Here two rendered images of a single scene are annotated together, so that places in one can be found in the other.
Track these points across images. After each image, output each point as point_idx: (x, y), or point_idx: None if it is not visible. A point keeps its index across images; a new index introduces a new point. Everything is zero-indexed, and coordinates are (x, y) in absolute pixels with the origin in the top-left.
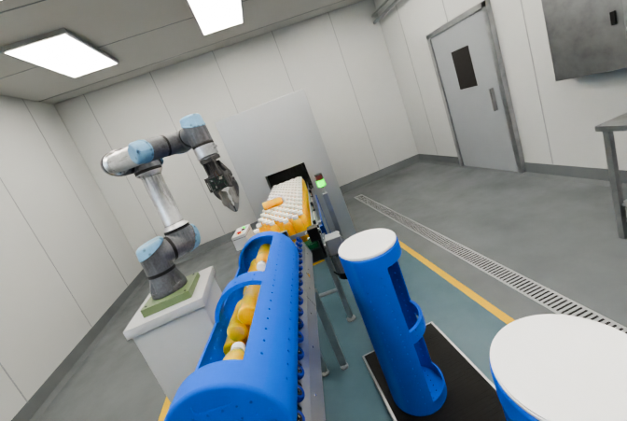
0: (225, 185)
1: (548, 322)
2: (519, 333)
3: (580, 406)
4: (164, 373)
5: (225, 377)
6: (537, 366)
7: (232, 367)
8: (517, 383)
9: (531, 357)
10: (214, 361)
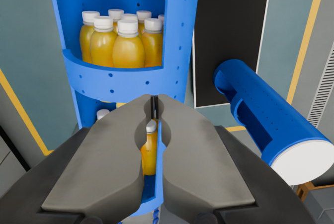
0: None
1: (323, 148)
2: (306, 148)
3: (286, 177)
4: None
5: (147, 211)
6: (292, 163)
7: (150, 204)
8: (278, 166)
9: (295, 159)
10: (84, 104)
